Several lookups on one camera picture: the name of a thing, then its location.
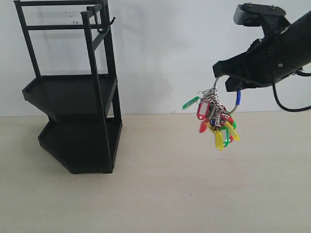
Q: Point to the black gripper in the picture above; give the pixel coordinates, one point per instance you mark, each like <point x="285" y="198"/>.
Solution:
<point x="275" y="58"/>

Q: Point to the colourful key tag bunch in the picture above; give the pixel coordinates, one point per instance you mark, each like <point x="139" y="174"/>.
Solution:
<point x="215" y="117"/>

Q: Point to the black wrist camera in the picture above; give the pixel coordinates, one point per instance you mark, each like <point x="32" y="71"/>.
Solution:
<point x="270" y="17"/>

